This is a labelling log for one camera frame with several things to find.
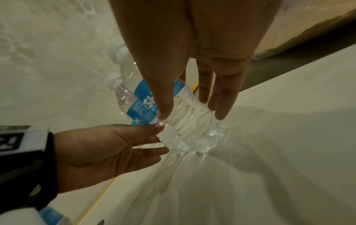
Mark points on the person's left hand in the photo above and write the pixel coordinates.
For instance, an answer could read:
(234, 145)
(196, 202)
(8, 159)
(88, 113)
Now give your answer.
(94, 153)

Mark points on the white table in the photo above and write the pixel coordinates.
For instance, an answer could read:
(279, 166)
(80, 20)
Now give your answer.
(292, 142)

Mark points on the person's right hand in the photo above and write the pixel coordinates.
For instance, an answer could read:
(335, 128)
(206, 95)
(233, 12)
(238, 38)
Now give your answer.
(200, 28)

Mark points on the black wristband with markers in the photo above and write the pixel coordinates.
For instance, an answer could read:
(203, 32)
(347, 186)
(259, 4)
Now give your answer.
(27, 171)

